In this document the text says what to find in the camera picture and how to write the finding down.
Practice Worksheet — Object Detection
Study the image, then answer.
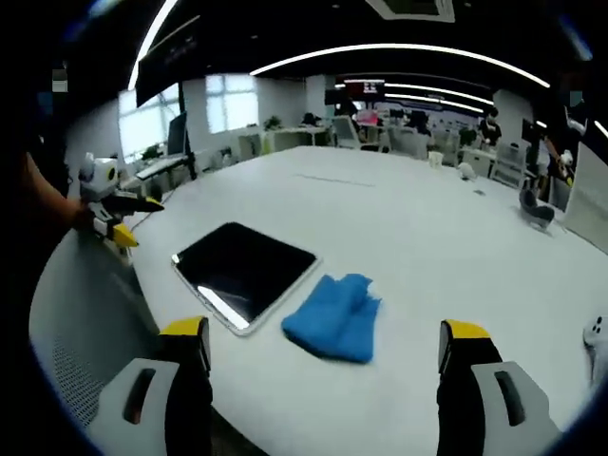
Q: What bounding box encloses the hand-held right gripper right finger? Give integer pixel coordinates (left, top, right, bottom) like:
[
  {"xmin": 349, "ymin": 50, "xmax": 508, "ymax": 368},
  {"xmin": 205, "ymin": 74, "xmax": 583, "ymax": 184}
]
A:
[{"xmin": 435, "ymin": 318, "xmax": 565, "ymax": 456}]

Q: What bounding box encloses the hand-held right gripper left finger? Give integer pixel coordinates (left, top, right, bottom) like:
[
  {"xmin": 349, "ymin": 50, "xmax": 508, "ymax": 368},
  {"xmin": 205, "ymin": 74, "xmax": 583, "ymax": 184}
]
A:
[{"xmin": 87, "ymin": 315, "xmax": 214, "ymax": 456}]

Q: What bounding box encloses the blue cleaning cloth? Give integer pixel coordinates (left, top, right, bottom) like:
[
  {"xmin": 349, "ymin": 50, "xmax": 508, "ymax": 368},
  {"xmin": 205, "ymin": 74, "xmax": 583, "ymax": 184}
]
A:
[{"xmin": 280, "ymin": 273, "xmax": 384, "ymax": 365}]

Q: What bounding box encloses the desk monitor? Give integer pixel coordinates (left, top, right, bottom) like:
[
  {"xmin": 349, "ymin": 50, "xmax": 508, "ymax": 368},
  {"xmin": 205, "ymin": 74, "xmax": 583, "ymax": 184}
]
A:
[{"xmin": 166, "ymin": 112, "xmax": 189, "ymax": 156}]

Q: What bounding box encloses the grey mesh office chair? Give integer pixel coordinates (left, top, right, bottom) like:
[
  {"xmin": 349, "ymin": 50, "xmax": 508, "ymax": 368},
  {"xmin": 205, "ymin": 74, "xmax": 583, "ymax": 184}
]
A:
[{"xmin": 28, "ymin": 226, "xmax": 163, "ymax": 431}]

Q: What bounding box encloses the white controller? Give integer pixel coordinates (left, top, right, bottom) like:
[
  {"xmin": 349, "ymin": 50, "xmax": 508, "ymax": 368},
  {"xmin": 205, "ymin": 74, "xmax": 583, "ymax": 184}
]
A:
[{"xmin": 582, "ymin": 314, "xmax": 608, "ymax": 382}]

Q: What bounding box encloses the large dark screen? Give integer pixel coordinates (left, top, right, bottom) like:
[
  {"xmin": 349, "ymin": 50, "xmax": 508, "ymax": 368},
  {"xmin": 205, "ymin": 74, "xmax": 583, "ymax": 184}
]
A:
[{"xmin": 135, "ymin": 15, "xmax": 202, "ymax": 108}]

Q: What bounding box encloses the white shelf unit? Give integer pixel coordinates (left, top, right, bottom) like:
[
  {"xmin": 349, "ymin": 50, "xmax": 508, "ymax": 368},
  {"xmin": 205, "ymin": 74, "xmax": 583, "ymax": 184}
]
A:
[{"xmin": 237, "ymin": 126, "xmax": 333, "ymax": 154}]

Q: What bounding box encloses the grey holder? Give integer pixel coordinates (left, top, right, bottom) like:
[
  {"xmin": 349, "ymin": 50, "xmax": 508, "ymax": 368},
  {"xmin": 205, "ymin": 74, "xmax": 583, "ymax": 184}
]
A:
[{"xmin": 517, "ymin": 179, "xmax": 556, "ymax": 230}]

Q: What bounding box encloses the white office chair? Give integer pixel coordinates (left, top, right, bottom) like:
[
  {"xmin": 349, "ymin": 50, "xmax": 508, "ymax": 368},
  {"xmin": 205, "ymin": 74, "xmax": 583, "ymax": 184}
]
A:
[
  {"xmin": 488, "ymin": 142, "xmax": 528, "ymax": 189},
  {"xmin": 389, "ymin": 126, "xmax": 428, "ymax": 158},
  {"xmin": 332, "ymin": 115, "xmax": 361, "ymax": 148}
]

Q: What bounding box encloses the red wall screen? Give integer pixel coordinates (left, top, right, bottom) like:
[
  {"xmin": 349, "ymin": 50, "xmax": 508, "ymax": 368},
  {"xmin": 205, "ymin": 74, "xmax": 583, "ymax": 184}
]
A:
[{"xmin": 344, "ymin": 78, "xmax": 386, "ymax": 99}]

